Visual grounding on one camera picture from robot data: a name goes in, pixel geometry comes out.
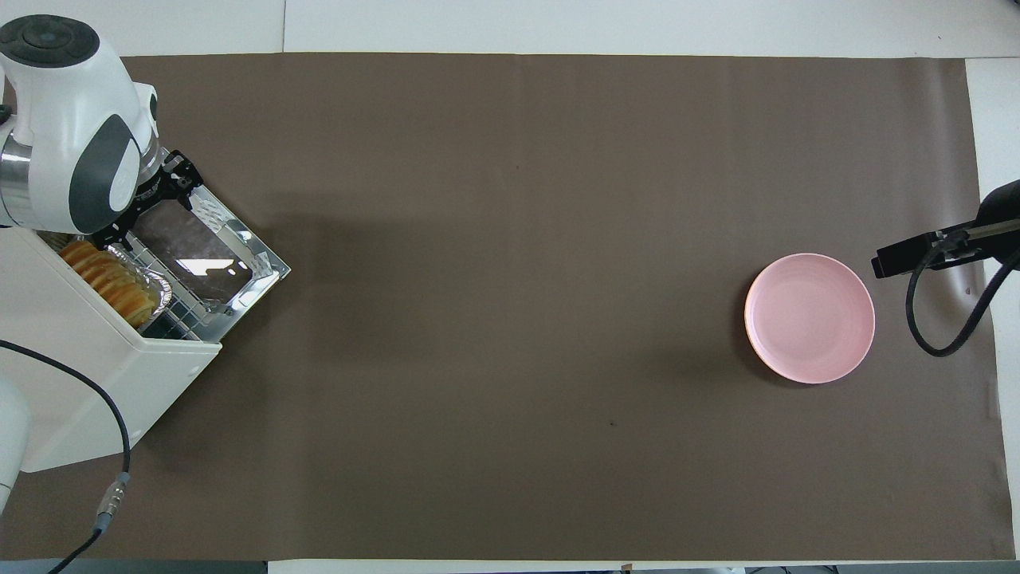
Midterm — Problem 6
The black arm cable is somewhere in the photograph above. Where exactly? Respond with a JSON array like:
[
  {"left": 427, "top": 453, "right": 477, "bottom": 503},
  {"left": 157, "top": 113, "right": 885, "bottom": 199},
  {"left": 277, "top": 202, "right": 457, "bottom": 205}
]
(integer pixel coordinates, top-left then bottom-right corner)
[
  {"left": 907, "top": 238, "right": 1020, "bottom": 358},
  {"left": 0, "top": 339, "right": 133, "bottom": 574}
]

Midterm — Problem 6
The pink round plate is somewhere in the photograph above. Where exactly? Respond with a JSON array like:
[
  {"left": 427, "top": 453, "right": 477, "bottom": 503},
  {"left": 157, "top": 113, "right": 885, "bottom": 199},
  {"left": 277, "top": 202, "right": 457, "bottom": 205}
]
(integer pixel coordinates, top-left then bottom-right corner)
[{"left": 744, "top": 253, "right": 876, "bottom": 385}]

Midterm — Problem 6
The oven wire rack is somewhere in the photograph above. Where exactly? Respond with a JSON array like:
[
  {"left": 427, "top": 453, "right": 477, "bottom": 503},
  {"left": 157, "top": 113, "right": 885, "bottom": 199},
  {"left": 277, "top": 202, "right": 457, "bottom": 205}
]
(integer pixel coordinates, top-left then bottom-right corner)
[{"left": 48, "top": 231, "right": 233, "bottom": 342}]

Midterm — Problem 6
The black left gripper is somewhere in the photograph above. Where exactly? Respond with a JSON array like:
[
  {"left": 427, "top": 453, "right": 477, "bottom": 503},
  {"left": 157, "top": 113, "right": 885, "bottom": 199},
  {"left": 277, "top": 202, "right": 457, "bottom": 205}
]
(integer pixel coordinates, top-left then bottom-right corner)
[{"left": 89, "top": 150, "right": 204, "bottom": 253}]

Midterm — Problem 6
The brown table mat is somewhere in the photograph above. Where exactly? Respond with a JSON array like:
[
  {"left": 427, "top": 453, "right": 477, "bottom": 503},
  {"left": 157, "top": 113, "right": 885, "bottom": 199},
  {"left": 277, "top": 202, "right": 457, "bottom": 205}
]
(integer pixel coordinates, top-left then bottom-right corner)
[{"left": 0, "top": 52, "right": 1014, "bottom": 563}]

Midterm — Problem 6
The white toaster oven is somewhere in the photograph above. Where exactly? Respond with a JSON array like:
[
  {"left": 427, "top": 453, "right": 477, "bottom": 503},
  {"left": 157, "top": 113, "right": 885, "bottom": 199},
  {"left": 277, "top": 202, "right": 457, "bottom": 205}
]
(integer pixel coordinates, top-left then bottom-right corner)
[{"left": 0, "top": 227, "right": 224, "bottom": 474}]

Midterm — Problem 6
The aluminium foil tray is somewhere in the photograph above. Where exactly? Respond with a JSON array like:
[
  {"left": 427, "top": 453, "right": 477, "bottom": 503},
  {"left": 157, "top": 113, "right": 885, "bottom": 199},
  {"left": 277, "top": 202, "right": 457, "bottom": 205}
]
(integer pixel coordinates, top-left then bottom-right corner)
[{"left": 40, "top": 231, "right": 175, "bottom": 330}]

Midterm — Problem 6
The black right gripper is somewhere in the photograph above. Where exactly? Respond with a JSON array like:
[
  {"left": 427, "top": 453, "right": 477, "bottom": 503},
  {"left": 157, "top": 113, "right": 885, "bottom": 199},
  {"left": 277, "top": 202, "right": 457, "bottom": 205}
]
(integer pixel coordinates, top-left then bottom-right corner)
[{"left": 871, "top": 180, "right": 1020, "bottom": 280}]

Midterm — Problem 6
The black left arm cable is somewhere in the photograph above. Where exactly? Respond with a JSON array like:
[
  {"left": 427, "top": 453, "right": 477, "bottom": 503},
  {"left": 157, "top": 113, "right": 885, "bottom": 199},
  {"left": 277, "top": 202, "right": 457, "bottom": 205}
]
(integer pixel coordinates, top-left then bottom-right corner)
[{"left": 0, "top": 339, "right": 133, "bottom": 574}]

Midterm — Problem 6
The golden ridged bread loaf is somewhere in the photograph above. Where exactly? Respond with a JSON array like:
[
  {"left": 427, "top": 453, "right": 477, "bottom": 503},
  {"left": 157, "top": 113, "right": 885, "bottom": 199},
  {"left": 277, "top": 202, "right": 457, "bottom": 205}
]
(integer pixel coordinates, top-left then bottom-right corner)
[{"left": 60, "top": 241, "right": 160, "bottom": 328}]

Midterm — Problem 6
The oven glass door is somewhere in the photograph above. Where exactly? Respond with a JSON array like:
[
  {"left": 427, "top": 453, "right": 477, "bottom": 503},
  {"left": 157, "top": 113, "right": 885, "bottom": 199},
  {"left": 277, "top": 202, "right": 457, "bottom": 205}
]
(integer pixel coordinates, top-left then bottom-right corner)
[{"left": 131, "top": 182, "right": 292, "bottom": 317}]

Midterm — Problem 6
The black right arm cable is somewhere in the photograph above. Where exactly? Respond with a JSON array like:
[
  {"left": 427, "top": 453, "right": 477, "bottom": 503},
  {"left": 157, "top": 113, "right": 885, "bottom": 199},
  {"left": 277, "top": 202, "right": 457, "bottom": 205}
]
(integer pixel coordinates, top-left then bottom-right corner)
[{"left": 907, "top": 238, "right": 1020, "bottom": 358}]

